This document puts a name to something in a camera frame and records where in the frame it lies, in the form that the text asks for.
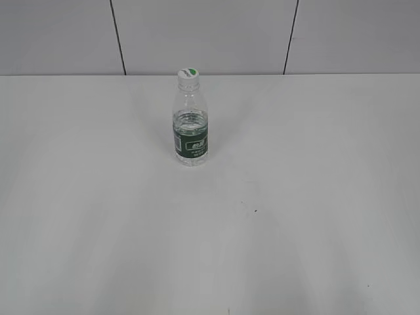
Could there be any clear Cestbon water bottle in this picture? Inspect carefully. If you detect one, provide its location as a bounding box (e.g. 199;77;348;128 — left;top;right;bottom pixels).
172;83;209;167

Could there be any white green bottle cap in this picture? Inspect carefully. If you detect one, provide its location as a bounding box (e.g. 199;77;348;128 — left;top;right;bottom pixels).
177;68;200;85

